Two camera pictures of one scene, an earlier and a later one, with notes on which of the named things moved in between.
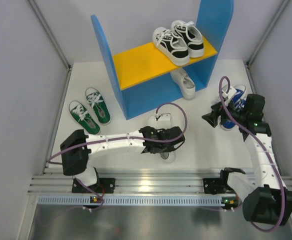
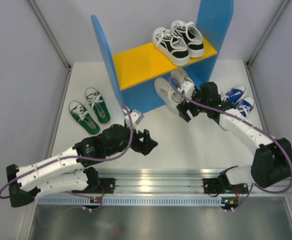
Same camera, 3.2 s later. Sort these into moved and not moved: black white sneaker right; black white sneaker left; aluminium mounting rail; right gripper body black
Moved: right gripper body black
Not moved: aluminium mounting rail; black white sneaker right; black white sneaker left
